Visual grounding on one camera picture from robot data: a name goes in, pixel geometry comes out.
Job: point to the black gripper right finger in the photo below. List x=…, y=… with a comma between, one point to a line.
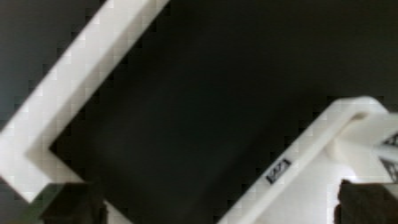
x=368, y=203

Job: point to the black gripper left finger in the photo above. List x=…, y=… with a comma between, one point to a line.
x=73, y=204

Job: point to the white desk top tray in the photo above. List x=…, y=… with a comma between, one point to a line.
x=292, y=197

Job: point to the white desk leg with tag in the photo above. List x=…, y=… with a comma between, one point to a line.
x=384, y=153

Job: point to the white right fence bar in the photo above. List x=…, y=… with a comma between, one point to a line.
x=77, y=74

